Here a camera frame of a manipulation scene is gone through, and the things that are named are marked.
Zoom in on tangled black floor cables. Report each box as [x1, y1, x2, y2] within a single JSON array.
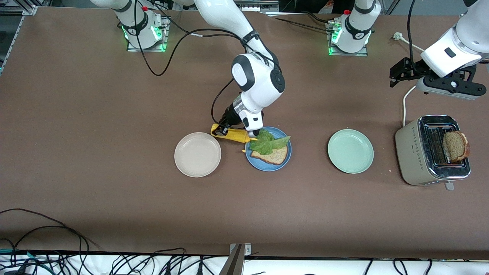
[[0, 247, 230, 275]]

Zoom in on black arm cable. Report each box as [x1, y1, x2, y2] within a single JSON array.
[[134, 11, 245, 126], [406, 0, 417, 73]]

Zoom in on white toaster power cord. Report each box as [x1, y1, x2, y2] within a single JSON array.
[[393, 32, 432, 127]]

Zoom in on green lettuce leaf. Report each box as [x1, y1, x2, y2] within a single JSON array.
[[249, 129, 291, 155]]

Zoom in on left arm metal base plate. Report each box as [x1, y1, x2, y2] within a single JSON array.
[[328, 21, 369, 57]]

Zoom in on looped black loose cable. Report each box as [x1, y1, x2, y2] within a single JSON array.
[[0, 225, 90, 275]]

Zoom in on brown bread slice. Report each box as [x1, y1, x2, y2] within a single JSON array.
[[443, 131, 471, 162], [250, 144, 288, 165]]

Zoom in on aluminium table edge bracket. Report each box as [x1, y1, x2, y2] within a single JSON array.
[[219, 243, 253, 275]]

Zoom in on person in dark clothes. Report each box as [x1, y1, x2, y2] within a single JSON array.
[[279, 0, 354, 14]]

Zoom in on grey metal box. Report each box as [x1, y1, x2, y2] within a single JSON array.
[[237, 0, 279, 12]]

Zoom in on black left camera bracket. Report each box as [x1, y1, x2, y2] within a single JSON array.
[[422, 64, 486, 96]]

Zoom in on pale green plate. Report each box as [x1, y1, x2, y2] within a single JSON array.
[[327, 129, 374, 174]]

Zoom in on blue plate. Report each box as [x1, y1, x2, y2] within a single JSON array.
[[244, 126, 292, 171]]

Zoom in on yellow mustard squeeze bottle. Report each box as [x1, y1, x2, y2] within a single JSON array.
[[211, 123, 253, 153]]

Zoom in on beige chrome toaster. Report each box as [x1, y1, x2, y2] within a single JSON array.
[[395, 115, 471, 191]]

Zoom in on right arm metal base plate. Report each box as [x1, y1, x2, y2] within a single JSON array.
[[127, 16, 169, 52]]

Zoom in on aluminium frame corner profile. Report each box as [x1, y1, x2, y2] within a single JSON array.
[[0, 0, 37, 16]]

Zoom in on long black loose cable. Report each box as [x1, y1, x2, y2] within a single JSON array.
[[0, 208, 98, 251]]

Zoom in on black base supply cable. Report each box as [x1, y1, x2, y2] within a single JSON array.
[[266, 11, 337, 35]]

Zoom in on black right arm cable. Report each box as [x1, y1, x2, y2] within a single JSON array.
[[134, 11, 245, 126]]

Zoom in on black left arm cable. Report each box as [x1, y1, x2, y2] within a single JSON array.
[[406, 0, 417, 73]]

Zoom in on beige plate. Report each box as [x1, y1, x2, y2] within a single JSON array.
[[174, 132, 222, 178]]

